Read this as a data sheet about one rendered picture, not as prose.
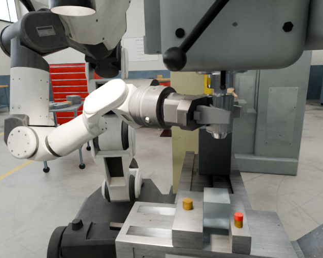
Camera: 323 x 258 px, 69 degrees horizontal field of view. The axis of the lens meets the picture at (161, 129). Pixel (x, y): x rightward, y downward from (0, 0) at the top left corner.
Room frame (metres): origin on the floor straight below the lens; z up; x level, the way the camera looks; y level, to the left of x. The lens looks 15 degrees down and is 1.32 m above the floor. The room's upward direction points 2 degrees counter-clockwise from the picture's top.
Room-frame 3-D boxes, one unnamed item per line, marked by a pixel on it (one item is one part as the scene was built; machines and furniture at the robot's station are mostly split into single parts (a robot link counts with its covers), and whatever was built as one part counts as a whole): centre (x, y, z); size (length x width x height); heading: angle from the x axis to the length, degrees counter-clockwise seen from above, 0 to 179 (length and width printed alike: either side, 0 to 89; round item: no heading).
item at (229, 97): (0.42, -0.11, 1.26); 0.05 x 0.05 x 0.01
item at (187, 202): (0.46, -0.05, 1.03); 0.02 x 0.02 x 0.02
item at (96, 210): (1.19, 0.23, 0.59); 0.64 x 0.52 x 0.33; 1
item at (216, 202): (0.45, -0.11, 1.02); 0.06 x 0.05 x 0.06; 169
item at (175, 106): (0.47, -0.03, 1.23); 0.13 x 0.12 x 0.10; 144
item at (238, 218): (0.39, -0.14, 1.03); 0.02 x 0.02 x 0.03
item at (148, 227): (0.45, -0.08, 0.96); 0.35 x 0.15 x 0.11; 79
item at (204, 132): (0.94, -0.21, 1.01); 0.22 x 0.12 x 0.20; 171
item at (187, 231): (0.46, -0.06, 1.00); 0.15 x 0.06 x 0.04; 169
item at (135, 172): (1.22, 0.23, 0.68); 0.21 x 0.20 x 0.13; 1
